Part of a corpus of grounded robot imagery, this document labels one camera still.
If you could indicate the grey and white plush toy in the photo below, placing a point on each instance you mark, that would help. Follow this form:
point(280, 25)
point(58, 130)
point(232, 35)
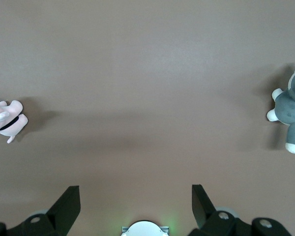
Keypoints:
point(287, 108)

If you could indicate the brown table cover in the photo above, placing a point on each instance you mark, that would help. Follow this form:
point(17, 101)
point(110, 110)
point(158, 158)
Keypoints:
point(147, 73)

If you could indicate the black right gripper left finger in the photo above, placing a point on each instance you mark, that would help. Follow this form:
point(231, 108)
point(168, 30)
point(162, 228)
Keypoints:
point(61, 214)

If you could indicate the pale pink plush toy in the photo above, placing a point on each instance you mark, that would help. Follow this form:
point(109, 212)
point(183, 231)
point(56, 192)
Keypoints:
point(14, 108)

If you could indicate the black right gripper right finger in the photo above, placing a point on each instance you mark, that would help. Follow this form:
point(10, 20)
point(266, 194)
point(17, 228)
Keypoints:
point(204, 214)

